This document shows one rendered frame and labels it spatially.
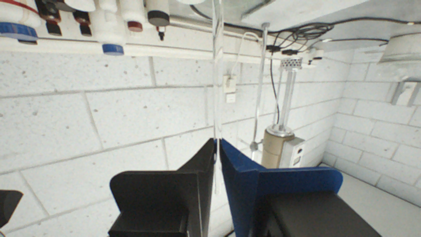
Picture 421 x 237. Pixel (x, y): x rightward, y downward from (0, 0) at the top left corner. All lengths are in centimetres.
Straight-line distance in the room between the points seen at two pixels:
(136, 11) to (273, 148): 54
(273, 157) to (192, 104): 41
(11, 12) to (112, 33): 14
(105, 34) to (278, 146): 58
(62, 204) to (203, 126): 63
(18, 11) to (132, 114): 33
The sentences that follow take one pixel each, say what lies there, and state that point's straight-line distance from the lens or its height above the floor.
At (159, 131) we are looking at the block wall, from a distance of 58.
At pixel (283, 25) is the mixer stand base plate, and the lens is 61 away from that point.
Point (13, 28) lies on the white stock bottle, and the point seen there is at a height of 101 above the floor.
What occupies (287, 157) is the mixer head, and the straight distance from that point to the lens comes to 49.
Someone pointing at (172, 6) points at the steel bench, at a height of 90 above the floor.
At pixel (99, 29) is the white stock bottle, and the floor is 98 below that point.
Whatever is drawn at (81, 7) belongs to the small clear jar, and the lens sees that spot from 41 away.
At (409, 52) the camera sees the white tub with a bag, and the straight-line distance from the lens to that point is 108.
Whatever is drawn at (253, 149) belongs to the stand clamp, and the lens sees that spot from 62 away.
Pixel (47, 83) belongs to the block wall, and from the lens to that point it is 59.
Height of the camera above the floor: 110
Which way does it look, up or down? 18 degrees up
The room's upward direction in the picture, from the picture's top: 179 degrees clockwise
